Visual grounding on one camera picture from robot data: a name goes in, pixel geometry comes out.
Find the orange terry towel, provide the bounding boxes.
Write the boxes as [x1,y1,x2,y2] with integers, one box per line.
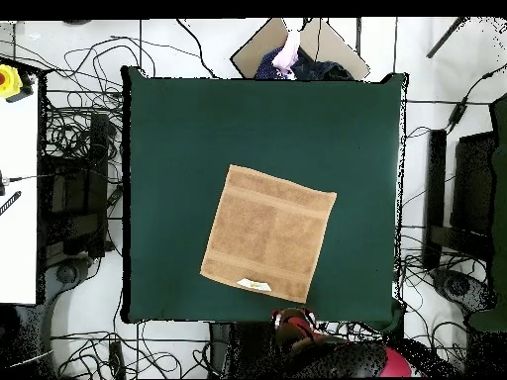
[198,163,339,305]

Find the grey chair base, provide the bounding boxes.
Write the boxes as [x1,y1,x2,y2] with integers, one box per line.
[41,254,96,318]
[431,267,496,318]

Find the black power strip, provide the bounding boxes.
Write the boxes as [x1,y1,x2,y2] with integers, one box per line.
[108,339,127,380]

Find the dark green table cloth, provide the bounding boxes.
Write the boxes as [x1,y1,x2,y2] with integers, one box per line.
[120,64,409,332]

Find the dark blue garment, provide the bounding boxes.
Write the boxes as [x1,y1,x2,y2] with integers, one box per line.
[253,46,355,81]

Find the brown cardboard box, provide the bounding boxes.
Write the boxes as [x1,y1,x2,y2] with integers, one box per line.
[230,17,371,81]

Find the pink garment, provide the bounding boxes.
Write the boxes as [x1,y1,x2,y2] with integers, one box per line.
[270,29,301,79]

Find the white desk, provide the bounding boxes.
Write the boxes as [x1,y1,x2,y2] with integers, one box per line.
[0,76,40,306]

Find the black metal bar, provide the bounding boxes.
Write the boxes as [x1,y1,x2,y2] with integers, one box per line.
[426,16,469,59]

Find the yellow emergency stop button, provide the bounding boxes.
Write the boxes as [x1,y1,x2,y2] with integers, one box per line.
[0,62,36,104]

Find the blue and black cables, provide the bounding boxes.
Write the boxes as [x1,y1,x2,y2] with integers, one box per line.
[316,321,383,345]

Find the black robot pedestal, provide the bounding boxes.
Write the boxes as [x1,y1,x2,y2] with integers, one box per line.
[208,322,282,379]

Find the black cable tangle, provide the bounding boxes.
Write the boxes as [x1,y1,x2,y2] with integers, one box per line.
[395,225,476,377]
[41,35,155,167]

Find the black power adapter with cable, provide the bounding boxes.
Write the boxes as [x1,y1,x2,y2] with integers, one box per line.
[446,70,507,132]

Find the black ribbed strap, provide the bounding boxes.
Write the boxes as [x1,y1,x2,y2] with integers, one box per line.
[0,190,22,218]

